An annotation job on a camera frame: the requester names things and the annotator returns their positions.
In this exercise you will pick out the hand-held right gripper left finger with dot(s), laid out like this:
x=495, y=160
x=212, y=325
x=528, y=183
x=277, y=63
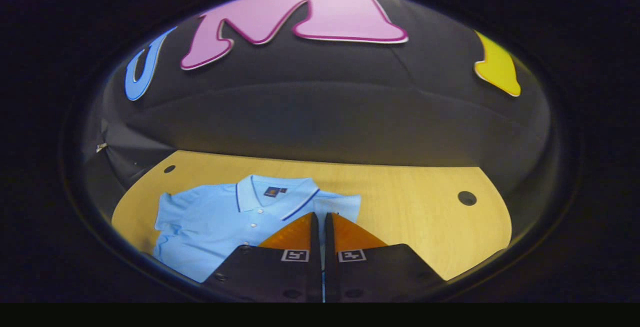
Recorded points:
x=272, y=279

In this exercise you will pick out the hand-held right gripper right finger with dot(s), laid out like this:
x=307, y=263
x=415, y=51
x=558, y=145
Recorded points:
x=375, y=277

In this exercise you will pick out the light blue T-shirt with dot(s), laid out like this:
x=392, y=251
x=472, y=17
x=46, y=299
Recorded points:
x=210, y=227

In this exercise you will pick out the black round table grommet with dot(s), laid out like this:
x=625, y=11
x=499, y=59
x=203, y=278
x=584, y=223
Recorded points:
x=467, y=198
x=169, y=169

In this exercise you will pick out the black backdrop cloth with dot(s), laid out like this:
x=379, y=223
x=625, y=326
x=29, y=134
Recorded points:
x=320, y=117

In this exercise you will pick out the white cloth clip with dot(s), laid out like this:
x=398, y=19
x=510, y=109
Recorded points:
x=101, y=147

